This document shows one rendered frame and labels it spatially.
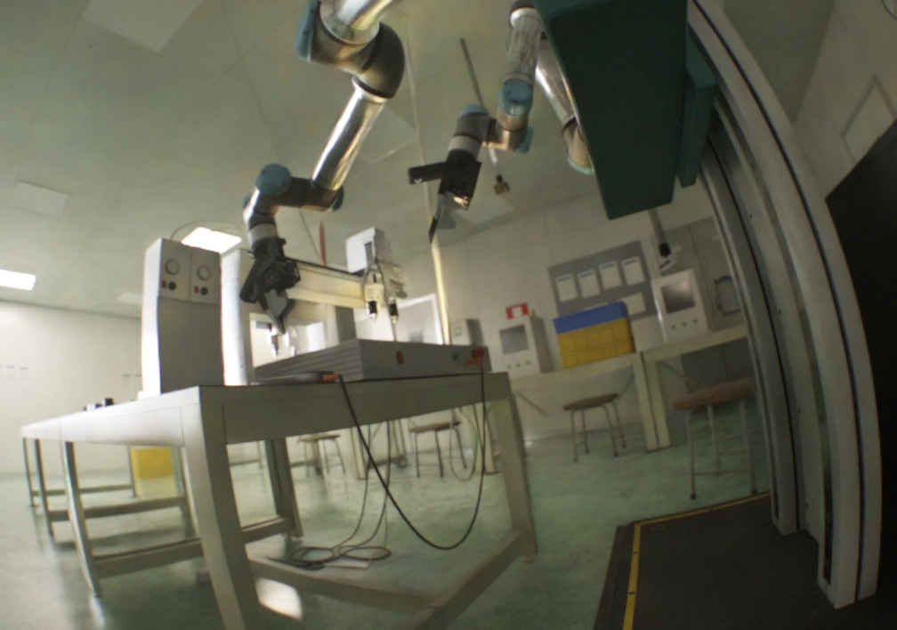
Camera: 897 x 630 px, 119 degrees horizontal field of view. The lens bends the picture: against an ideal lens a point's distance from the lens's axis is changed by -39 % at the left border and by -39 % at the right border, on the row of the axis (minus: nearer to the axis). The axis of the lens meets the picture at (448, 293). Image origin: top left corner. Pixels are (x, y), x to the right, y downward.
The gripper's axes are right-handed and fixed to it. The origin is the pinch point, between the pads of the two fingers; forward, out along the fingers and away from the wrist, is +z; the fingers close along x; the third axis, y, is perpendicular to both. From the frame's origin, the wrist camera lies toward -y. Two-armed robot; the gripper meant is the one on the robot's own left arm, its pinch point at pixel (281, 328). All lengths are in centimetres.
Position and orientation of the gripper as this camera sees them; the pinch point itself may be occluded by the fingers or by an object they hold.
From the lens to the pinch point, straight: 97.5
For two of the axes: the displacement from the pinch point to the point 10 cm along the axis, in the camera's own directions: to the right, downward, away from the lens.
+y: 8.2, -4.9, -3.1
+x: 4.3, 1.5, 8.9
